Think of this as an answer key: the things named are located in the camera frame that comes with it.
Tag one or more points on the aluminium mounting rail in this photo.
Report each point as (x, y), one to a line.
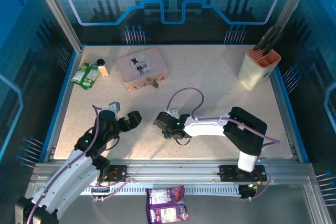
(173, 169)

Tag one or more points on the purple snack packet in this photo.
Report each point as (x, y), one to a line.
(166, 205)

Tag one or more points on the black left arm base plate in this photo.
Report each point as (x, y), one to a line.
(118, 172)

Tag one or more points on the green snack packet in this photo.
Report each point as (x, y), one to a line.
(91, 77)
(80, 73)

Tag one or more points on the small metal key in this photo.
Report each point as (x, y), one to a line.
(150, 83)

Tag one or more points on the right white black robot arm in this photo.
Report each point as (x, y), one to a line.
(204, 128)

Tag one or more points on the pink tin box with cartoon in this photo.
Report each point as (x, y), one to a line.
(147, 69)

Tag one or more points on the beige knife block orange top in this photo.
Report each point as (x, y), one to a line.
(256, 72)

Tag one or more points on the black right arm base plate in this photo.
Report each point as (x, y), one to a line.
(228, 172)

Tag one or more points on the small bottle with black cap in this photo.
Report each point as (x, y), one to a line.
(103, 69)

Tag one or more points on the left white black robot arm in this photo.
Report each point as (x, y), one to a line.
(65, 182)

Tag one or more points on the small brass padlock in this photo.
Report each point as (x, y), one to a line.
(155, 84)

